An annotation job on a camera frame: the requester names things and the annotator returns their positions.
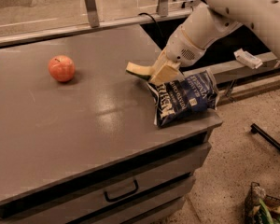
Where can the wire basket with items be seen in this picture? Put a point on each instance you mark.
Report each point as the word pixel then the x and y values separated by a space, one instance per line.
pixel 261 208

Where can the grey metal bracket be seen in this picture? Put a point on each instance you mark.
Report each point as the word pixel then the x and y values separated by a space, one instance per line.
pixel 92 13
pixel 162 8

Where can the grey metal bracket middle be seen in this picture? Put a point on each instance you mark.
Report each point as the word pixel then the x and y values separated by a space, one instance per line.
pixel 162 8

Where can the white packet on ledge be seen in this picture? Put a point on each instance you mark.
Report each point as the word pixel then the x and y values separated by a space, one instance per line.
pixel 247 59

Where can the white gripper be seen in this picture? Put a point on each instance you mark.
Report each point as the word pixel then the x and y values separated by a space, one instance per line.
pixel 181 48

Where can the grey drawer with black handle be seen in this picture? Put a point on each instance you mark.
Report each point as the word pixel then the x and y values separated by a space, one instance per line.
pixel 114 190

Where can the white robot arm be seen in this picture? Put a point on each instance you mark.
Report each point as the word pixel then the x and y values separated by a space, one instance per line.
pixel 210 21

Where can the grey lower drawer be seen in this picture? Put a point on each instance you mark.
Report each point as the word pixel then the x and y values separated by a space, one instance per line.
pixel 146 207

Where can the blue potato chip bag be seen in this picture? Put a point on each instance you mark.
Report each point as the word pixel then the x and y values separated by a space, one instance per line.
pixel 179 99

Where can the red apple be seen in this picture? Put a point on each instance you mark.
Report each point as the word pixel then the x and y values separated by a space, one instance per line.
pixel 61 68

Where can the grey metal bracket left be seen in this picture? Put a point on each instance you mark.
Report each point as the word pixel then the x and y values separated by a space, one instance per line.
pixel 92 13

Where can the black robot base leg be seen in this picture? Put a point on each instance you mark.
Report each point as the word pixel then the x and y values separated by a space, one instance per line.
pixel 256 129

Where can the yellow green sponge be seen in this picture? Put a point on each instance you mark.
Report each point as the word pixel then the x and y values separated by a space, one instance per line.
pixel 144 72

